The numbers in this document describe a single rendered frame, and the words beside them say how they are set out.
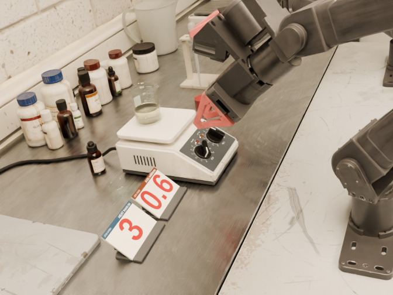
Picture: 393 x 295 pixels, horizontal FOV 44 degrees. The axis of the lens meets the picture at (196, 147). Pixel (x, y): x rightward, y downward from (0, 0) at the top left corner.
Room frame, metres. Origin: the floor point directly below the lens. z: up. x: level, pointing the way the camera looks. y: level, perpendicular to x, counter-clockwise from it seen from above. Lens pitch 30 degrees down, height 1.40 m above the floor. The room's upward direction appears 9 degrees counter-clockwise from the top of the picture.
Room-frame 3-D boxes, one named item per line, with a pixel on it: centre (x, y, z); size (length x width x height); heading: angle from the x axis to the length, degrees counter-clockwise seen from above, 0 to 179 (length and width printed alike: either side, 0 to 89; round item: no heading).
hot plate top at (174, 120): (0.83, 0.07, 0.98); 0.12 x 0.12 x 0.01; 62
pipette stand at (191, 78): (1.19, -0.04, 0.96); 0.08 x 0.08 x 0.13; 59
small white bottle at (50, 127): (0.96, 0.31, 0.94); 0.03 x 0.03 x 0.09
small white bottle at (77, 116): (1.04, 0.27, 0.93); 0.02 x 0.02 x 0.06
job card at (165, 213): (0.69, 0.07, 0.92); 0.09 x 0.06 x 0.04; 155
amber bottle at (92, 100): (1.11, 0.24, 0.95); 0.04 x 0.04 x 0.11
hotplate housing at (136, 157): (0.82, 0.04, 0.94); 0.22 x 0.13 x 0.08; 62
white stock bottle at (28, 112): (1.00, 0.35, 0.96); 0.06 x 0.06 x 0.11
